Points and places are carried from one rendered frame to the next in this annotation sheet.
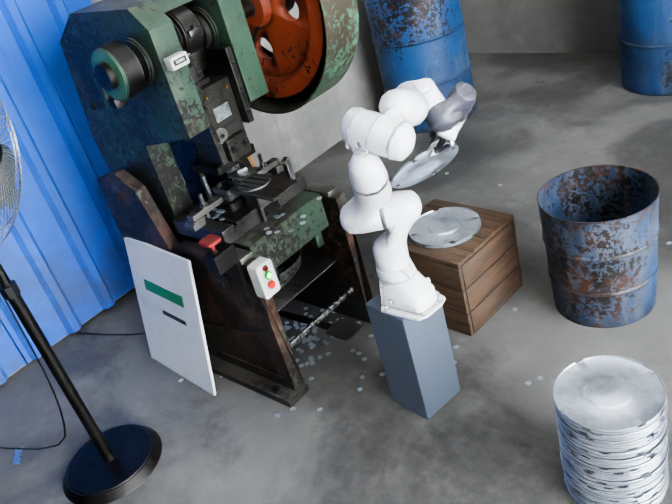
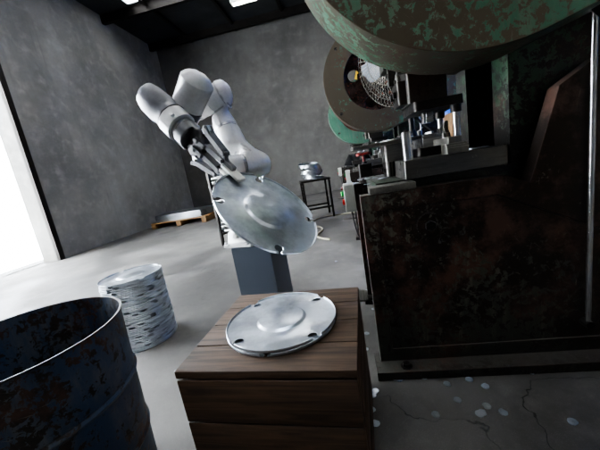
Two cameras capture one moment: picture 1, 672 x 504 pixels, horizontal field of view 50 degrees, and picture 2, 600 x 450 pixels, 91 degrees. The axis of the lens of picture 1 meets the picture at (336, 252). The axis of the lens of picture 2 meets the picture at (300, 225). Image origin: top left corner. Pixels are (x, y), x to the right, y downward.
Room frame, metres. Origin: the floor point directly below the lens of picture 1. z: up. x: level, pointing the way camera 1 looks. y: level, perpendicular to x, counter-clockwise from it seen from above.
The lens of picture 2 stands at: (3.11, -0.83, 0.74)
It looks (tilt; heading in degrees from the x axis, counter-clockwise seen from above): 11 degrees down; 141
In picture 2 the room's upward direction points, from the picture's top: 10 degrees counter-clockwise
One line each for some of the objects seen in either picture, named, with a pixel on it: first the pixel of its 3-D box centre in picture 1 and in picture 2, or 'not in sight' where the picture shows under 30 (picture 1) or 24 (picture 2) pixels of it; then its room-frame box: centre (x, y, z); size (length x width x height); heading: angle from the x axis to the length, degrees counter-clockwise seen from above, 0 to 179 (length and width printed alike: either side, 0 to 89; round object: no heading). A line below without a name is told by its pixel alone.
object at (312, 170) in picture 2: not in sight; (315, 189); (0.02, 2.08, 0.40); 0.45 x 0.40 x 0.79; 143
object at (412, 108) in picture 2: (224, 160); (430, 111); (2.58, 0.30, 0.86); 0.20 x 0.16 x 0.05; 131
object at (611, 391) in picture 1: (608, 391); (130, 274); (1.41, -0.61, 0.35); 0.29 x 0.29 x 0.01
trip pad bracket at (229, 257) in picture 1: (226, 270); (366, 180); (2.20, 0.38, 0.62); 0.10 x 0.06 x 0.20; 131
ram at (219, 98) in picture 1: (217, 118); (412, 62); (2.54, 0.27, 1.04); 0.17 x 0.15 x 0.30; 41
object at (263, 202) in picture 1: (268, 199); (385, 159); (2.44, 0.19, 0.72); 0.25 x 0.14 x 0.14; 41
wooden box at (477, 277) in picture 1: (452, 264); (293, 379); (2.49, -0.45, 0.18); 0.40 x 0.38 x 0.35; 37
